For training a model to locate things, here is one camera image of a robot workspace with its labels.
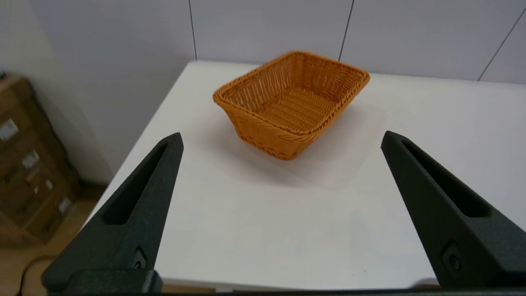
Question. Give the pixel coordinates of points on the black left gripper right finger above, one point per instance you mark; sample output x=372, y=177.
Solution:
x=415, y=193

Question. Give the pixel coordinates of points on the brown cardboard boxes stack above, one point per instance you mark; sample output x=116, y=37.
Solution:
x=28, y=164

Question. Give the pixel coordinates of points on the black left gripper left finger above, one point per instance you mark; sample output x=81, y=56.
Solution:
x=158, y=197

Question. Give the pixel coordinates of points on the orange wicker basket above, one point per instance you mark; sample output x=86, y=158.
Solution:
x=296, y=111

